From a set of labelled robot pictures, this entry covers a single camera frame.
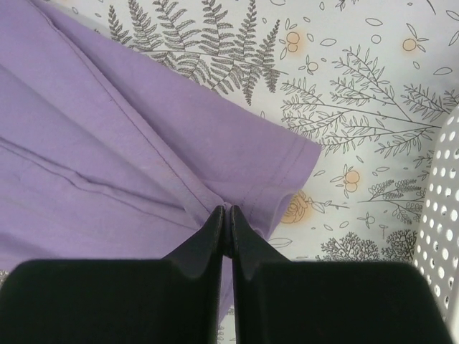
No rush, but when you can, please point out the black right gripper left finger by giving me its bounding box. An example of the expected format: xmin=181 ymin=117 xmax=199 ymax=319
xmin=1 ymin=206 xmax=225 ymax=343

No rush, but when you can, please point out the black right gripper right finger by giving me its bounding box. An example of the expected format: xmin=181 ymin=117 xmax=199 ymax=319
xmin=229 ymin=206 xmax=452 ymax=344

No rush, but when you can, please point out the purple t shirt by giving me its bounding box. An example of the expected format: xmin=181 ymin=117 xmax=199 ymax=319
xmin=0 ymin=0 xmax=323 ymax=325

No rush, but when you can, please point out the white perforated plastic basket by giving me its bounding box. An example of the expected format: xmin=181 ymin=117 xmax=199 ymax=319
xmin=413 ymin=108 xmax=459 ymax=326

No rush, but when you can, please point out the floral patterned table mat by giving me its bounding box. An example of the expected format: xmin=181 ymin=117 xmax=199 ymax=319
xmin=43 ymin=1 xmax=458 ymax=332

